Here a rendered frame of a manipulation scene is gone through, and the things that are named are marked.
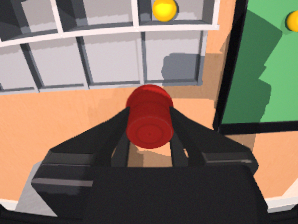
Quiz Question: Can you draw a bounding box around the red plug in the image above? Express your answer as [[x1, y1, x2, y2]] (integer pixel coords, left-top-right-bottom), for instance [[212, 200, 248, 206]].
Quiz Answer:
[[125, 84, 174, 149]]

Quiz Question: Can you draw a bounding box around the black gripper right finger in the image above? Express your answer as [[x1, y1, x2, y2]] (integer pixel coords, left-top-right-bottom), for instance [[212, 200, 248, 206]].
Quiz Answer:
[[169, 106, 259, 176]]

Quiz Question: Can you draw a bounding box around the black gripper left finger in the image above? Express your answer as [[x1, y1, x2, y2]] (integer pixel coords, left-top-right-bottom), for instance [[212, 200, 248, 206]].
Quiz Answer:
[[40, 107, 130, 167]]

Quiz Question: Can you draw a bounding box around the yellow ball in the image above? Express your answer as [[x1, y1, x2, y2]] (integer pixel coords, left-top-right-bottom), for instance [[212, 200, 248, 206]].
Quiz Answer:
[[152, 0, 177, 22], [287, 10, 298, 32]]

